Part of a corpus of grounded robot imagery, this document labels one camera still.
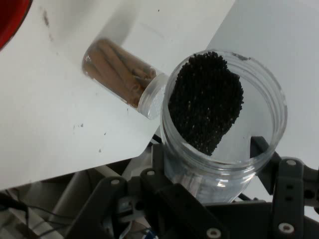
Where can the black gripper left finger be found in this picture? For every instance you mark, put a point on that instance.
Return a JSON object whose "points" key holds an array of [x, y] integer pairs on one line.
{"points": [[179, 206]]}

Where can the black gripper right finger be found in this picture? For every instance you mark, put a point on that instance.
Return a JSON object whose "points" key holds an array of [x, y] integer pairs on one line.
{"points": [[289, 194]]}

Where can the clear plastic jar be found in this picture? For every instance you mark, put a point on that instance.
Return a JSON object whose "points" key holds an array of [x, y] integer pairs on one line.
{"points": [[261, 99]]}

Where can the black seed pile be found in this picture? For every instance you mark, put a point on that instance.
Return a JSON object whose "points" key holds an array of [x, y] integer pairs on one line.
{"points": [[204, 104]]}

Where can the white table leg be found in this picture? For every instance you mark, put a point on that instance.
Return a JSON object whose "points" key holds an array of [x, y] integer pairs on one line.
{"points": [[74, 195]]}

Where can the cinnamon stick jar white lid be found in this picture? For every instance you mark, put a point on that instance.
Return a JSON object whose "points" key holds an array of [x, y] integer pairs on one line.
{"points": [[112, 69]]}

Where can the red bowl black rim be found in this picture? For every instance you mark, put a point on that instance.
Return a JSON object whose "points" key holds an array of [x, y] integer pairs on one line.
{"points": [[10, 20]]}

